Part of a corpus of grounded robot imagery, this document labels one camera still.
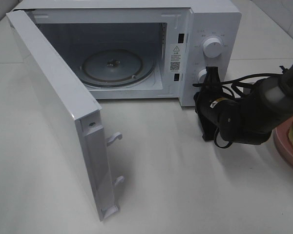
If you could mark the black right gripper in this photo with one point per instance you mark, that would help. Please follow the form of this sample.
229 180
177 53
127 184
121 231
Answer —
209 104

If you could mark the pink round plate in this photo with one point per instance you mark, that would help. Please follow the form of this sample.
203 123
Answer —
282 142

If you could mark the white microwave door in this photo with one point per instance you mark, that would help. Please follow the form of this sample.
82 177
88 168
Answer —
72 113

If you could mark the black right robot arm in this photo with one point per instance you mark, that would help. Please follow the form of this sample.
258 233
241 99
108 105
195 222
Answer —
243 110

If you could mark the white lower timer knob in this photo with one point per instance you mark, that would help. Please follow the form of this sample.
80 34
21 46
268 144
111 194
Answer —
201 76

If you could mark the white upper control knob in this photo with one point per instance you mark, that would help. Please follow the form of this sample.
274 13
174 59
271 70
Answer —
212 47

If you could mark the white warning label sticker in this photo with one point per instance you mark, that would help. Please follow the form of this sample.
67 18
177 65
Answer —
176 55

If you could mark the white microwave oven body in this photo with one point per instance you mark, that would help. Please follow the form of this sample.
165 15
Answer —
79 28

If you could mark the glass microwave turntable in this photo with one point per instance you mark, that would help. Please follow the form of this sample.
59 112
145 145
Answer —
116 68

